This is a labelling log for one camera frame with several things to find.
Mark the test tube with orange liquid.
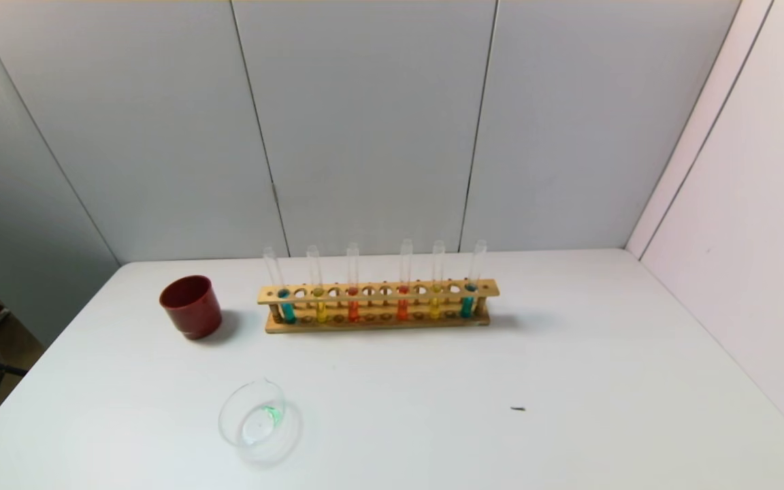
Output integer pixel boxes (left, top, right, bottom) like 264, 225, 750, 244
346, 242, 361, 323
396, 238, 414, 322

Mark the dark red plastic cup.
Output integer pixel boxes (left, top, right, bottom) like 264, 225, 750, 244
159, 275, 223, 340

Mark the test tube with yellow liquid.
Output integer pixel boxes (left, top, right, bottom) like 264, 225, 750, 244
306, 245, 329, 324
429, 240, 446, 321

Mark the clear glass beaker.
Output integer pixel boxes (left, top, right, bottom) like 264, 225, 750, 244
218, 378, 304, 467

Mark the test tube with blue liquid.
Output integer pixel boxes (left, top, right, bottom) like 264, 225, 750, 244
459, 239, 487, 319
262, 246, 297, 325

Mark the wooden test tube rack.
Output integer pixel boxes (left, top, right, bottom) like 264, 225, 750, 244
257, 278, 501, 334

